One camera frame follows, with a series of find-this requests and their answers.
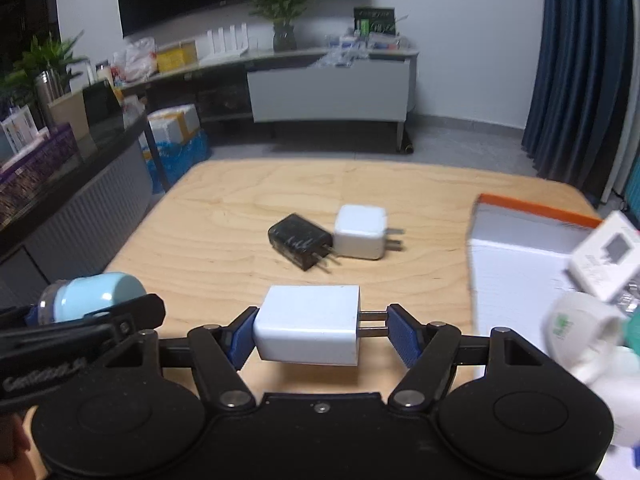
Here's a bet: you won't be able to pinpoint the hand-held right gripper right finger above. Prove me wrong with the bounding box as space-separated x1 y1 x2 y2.
386 304 551 410

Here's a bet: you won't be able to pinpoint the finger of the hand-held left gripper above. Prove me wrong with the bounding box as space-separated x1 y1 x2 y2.
0 304 45 333
59 293 167 335

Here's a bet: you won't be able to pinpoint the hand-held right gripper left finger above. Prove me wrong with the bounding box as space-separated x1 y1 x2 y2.
100 306 259 411

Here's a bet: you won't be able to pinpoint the light blue cylindrical bottle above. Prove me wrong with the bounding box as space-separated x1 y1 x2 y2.
37 272 148 326

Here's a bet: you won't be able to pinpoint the large white power adapter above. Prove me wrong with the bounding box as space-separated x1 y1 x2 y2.
252 285 392 367

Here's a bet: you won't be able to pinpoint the orange and white cardboard box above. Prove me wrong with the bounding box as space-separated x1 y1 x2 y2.
466 193 640 480

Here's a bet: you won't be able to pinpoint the white plug-in repellent heater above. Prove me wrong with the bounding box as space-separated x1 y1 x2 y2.
542 291 627 385

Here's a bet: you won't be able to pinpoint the person's left hand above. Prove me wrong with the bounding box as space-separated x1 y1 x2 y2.
0 410 37 480

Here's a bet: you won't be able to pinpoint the small white power adapter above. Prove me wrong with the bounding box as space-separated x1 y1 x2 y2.
332 204 406 261

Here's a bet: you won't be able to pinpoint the black side cabinet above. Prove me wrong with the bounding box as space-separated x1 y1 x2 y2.
0 110 157 308

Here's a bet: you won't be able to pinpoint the black power adapter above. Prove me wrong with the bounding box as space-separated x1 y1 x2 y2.
267 213 336 273

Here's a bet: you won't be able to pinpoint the purple boxes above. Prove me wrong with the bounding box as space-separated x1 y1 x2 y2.
0 124 79 223

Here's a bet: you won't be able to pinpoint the blue plastic bag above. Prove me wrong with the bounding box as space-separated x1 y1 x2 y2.
139 130 211 194

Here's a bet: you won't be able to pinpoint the white taped cardboard box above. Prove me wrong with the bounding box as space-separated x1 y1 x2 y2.
146 103 202 145

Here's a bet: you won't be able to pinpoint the brown cardboard box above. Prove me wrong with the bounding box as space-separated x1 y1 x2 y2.
46 80 126 147

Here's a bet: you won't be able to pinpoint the white box with grey print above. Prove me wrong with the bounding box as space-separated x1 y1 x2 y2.
566 210 640 304

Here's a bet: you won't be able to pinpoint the steel thermos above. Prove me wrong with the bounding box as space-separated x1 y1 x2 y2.
34 69 67 127

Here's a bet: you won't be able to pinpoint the white plastic bag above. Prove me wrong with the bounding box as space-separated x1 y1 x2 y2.
111 36 157 84

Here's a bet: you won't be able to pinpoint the white and black television cabinet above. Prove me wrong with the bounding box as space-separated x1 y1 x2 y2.
116 42 421 157

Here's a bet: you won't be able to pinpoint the bushy green plant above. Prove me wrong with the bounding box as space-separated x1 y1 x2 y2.
0 31 87 103

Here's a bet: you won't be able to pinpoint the yellow box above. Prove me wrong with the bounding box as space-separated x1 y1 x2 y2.
156 39 197 74

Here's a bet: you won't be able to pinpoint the white router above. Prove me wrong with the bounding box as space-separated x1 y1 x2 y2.
197 22 250 63

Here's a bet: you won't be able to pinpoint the pile of small packets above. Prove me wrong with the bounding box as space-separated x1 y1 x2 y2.
314 30 419 69

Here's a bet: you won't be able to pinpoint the blue curtain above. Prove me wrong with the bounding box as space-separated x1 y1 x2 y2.
521 0 640 207

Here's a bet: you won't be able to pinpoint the black and green box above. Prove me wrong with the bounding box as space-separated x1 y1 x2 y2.
353 7 397 37

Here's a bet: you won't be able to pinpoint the potted green plant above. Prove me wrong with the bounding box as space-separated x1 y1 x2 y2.
247 0 322 52

